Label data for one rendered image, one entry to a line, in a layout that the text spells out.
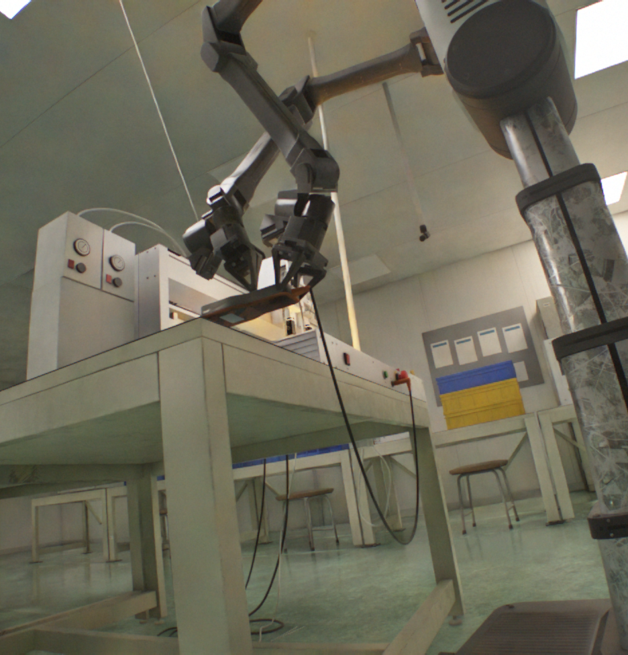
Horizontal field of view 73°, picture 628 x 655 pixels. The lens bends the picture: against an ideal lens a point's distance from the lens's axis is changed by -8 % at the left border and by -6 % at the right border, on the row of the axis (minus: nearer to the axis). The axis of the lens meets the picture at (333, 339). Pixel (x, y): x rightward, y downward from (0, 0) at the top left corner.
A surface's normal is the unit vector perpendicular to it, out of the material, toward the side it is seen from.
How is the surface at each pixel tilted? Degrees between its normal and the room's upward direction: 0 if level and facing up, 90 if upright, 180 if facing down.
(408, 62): 156
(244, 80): 110
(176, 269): 90
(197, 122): 180
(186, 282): 90
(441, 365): 90
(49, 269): 90
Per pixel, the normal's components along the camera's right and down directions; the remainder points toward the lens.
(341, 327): -0.42, -0.22
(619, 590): -0.77, -0.07
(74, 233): 0.90, -0.25
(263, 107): -0.62, 0.22
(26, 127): 0.15, 0.94
